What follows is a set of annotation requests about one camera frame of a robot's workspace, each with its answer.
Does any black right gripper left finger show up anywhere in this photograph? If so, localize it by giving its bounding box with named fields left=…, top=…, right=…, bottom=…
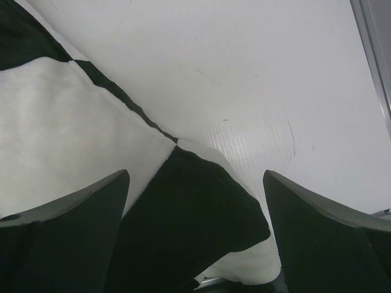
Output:
left=1, top=170, right=130, bottom=292

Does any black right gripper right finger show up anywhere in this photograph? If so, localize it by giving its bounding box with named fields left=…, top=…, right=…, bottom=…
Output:
left=263, top=170, right=390, bottom=292

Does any black white checkered pillowcase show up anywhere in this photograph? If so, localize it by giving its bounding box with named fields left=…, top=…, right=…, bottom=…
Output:
left=1, top=1, right=281, bottom=292

